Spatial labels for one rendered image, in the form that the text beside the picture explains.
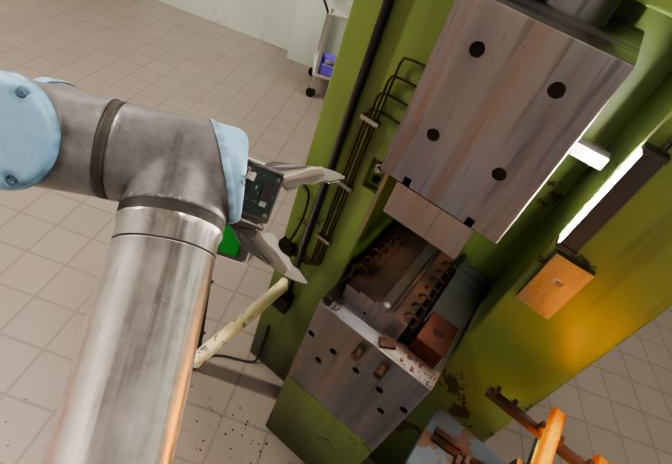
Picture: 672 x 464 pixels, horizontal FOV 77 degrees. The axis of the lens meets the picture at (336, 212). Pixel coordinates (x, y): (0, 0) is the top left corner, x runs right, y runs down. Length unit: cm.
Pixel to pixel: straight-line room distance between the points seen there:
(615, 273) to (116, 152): 98
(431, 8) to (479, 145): 32
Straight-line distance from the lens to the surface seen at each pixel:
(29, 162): 40
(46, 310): 233
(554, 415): 124
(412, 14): 102
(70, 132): 40
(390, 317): 121
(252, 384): 210
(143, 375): 34
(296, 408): 174
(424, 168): 93
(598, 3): 99
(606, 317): 117
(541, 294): 114
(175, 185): 36
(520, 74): 82
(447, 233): 97
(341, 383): 143
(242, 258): 120
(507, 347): 130
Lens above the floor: 189
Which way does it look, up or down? 40 degrees down
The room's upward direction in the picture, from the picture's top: 21 degrees clockwise
